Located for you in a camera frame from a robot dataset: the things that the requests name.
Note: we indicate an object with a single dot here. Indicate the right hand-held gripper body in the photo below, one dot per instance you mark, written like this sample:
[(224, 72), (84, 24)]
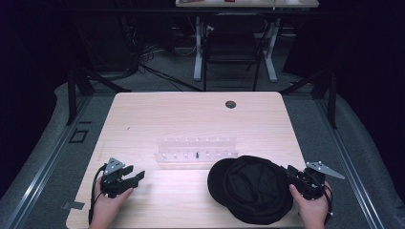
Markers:
[(310, 184)]

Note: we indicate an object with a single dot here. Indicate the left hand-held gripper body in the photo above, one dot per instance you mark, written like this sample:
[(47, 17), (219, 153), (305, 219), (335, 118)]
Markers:
[(113, 183)]

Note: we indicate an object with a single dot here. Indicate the black cap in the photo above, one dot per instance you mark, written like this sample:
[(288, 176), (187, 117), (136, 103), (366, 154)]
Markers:
[(251, 189)]

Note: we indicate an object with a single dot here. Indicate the person's left hand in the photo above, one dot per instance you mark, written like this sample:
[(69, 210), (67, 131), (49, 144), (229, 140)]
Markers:
[(106, 206)]

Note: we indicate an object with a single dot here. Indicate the person's right hand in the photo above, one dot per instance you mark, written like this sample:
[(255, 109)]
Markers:
[(313, 211)]

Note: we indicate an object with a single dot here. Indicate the grey tape strip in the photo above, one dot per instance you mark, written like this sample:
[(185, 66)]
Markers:
[(73, 205)]

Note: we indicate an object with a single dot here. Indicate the black square tape outline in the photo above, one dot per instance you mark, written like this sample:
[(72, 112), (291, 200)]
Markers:
[(78, 136)]

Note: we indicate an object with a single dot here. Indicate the short black tape strip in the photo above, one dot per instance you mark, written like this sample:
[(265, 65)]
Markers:
[(85, 122)]

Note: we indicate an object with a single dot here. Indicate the clear acrylic rack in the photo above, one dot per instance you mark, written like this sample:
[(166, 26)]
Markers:
[(196, 149)]

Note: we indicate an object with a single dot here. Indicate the black metal stand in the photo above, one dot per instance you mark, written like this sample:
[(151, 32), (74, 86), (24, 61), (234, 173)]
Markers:
[(78, 86), (328, 89)]

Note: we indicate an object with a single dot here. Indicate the white-legged wooden desk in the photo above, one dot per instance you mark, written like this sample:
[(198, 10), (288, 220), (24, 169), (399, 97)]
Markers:
[(270, 51)]

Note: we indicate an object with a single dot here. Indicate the black folding chair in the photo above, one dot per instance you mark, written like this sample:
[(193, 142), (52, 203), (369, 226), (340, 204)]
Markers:
[(234, 41)]

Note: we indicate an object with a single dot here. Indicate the aluminium floor rail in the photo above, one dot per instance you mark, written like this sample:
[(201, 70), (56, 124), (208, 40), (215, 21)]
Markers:
[(41, 165), (347, 159)]

